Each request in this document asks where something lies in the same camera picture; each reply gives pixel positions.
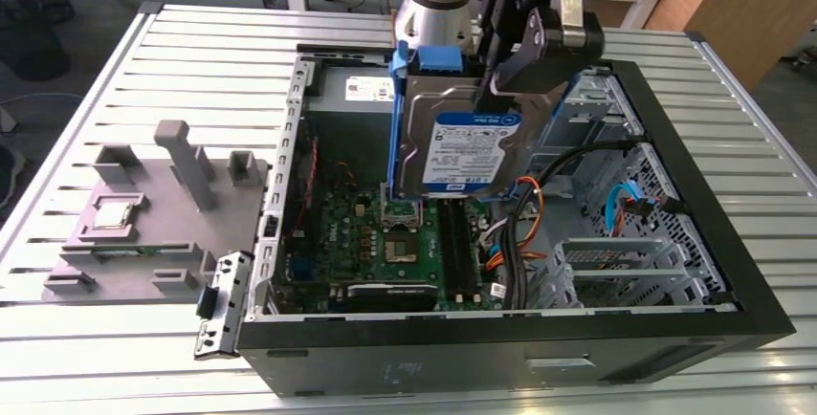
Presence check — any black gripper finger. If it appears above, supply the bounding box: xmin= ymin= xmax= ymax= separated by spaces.
xmin=476 ymin=51 xmax=575 ymax=115

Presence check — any hard disk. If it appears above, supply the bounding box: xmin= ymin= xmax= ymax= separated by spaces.
xmin=385 ymin=40 xmax=580 ymax=205

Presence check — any blue data wire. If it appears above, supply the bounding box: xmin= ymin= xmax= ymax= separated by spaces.
xmin=605 ymin=179 xmax=651 ymax=237

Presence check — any red black power wire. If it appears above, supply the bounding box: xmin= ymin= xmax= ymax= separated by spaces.
xmin=624 ymin=197 xmax=687 ymax=219

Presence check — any silver disk bay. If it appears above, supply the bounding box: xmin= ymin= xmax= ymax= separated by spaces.
xmin=552 ymin=236 xmax=730 ymax=310

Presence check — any silver drive cage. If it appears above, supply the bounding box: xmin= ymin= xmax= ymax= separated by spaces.
xmin=529 ymin=68 xmax=643 ymax=182

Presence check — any grey power supply unit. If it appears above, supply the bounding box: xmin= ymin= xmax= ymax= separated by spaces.
xmin=305 ymin=66 xmax=401 ymax=186

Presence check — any metal socket cover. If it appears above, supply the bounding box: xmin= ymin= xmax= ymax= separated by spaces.
xmin=381 ymin=199 xmax=428 ymax=233

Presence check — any brown wooden cabinet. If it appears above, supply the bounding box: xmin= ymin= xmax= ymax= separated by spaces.
xmin=687 ymin=0 xmax=817 ymax=94

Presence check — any black RAM slot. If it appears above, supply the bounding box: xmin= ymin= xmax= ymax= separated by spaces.
xmin=456 ymin=199 xmax=487 ymax=305
xmin=440 ymin=199 xmax=471 ymax=305

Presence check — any CPU socket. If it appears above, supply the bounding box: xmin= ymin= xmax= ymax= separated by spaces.
xmin=382 ymin=232 xmax=424 ymax=264

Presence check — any green motherboard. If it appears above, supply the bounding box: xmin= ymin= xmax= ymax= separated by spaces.
xmin=280 ymin=180 xmax=512 ymax=314

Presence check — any black graphics card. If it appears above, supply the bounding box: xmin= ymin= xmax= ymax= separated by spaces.
xmin=332 ymin=280 xmax=443 ymax=314

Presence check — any black open PC case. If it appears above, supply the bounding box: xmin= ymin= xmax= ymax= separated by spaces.
xmin=236 ymin=41 xmax=800 ymax=400

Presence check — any grey parts rack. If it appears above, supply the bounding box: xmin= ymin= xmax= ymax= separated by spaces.
xmin=39 ymin=120 xmax=274 ymax=306

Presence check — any green RAM stick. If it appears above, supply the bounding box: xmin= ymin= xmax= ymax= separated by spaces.
xmin=93 ymin=245 xmax=193 ymax=258

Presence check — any silver CPU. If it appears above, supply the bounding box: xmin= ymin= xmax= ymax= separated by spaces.
xmin=93 ymin=202 xmax=137 ymax=230

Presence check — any black mesh waste bin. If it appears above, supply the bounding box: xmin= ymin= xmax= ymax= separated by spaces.
xmin=0 ymin=0 xmax=77 ymax=82

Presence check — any black grey camera bracket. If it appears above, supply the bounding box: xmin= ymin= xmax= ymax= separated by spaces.
xmin=523 ymin=0 xmax=605 ymax=60

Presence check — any thick black cable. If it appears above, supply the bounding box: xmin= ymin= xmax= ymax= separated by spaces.
xmin=504 ymin=140 xmax=647 ymax=311

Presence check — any orange wire bundle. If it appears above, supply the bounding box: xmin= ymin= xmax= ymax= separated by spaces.
xmin=476 ymin=175 xmax=551 ymax=273

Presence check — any hinged metal slot bracket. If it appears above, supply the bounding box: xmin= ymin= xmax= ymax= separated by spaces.
xmin=193 ymin=251 xmax=257 ymax=361

